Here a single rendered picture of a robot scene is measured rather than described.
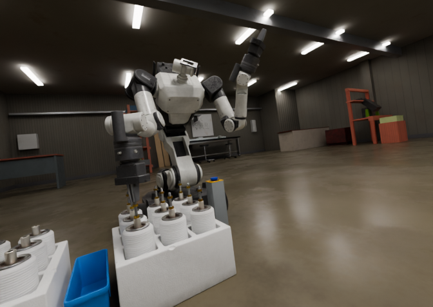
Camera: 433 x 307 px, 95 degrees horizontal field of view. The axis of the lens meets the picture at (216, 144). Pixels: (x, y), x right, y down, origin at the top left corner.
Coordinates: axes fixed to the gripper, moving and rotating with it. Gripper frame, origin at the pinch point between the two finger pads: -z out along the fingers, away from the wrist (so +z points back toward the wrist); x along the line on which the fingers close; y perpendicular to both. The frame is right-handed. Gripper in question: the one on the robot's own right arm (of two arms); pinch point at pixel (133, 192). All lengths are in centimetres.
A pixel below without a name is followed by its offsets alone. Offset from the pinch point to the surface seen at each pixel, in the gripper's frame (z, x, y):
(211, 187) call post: -7.9, -15.3, -38.1
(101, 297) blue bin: -27.0, 6.1, 10.9
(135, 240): -14.2, -2.0, 4.3
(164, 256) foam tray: -20.4, -9.6, 1.5
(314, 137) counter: 7, -246, -872
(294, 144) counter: -11, -152, -789
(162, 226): -13.2, -7.0, -3.6
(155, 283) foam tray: -27.3, -7.0, 4.0
